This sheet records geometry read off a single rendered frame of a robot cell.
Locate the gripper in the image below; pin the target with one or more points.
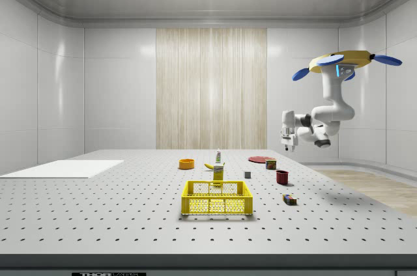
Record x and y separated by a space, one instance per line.
289 141

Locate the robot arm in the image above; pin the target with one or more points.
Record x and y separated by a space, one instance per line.
332 87

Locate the flat-sided can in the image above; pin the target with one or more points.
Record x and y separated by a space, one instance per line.
270 164

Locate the red plate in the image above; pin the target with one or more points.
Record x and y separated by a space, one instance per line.
257 159

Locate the red mug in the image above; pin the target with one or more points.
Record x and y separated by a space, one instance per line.
281 177

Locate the grey cube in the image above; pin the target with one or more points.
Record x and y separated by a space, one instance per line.
247 174

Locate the puzzle cube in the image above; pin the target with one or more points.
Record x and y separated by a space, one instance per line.
289 200

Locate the small white bottle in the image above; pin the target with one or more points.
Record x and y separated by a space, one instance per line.
218 157

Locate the banana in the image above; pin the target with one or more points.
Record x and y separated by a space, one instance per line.
209 167

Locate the yellow basket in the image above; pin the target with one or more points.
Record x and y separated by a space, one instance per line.
216 206

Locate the drone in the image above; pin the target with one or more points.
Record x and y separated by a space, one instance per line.
352 56

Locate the yellow bowl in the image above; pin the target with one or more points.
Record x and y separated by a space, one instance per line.
186 164

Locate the white board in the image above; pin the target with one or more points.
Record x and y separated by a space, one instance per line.
65 168

